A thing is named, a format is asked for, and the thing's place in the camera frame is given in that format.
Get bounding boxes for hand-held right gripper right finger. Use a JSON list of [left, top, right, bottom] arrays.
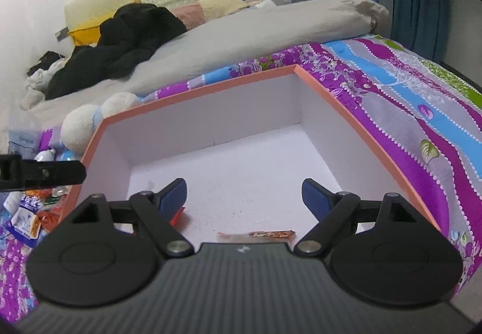
[[293, 178, 418, 258]]

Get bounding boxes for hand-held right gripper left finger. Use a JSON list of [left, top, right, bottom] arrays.
[[70, 178, 195, 258]]

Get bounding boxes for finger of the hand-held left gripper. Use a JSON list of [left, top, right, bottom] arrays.
[[0, 154, 88, 192]]

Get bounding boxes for orange snack packet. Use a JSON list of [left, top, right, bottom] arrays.
[[38, 202, 66, 233]]

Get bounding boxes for pink cardboard box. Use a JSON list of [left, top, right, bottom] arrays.
[[56, 63, 450, 244]]

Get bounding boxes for blue and white snack packet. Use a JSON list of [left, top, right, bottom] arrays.
[[5, 193, 42, 248]]

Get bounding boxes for long brown snack packet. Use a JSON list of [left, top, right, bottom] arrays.
[[217, 230, 296, 242]]

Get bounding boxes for translucent blue plastic bag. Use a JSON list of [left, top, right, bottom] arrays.
[[8, 115, 42, 156]]

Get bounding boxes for white and blue plush toy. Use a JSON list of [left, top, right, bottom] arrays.
[[56, 92, 143, 161]]

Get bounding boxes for beige blanket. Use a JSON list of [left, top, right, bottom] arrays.
[[19, 74, 151, 131]]

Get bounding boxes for white crumpled clothes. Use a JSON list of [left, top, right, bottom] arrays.
[[19, 68, 66, 110]]

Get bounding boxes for black crumpled clothes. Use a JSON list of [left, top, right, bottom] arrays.
[[26, 51, 64, 76]]

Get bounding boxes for purple floral bed sheet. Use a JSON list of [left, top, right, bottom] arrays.
[[0, 34, 482, 323]]

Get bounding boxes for yellow pillow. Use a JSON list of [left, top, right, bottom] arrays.
[[68, 14, 114, 48]]

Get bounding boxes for pile of black clothes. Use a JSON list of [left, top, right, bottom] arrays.
[[45, 3, 188, 101]]

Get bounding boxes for grey duvet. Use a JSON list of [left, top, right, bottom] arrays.
[[124, 0, 390, 97]]

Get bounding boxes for pink pillow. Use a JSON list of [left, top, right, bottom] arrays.
[[171, 3, 208, 29]]

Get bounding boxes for beige pillow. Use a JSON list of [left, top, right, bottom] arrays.
[[198, 0, 251, 18]]

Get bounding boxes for blue curtain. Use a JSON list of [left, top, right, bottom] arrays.
[[390, 0, 452, 63]]

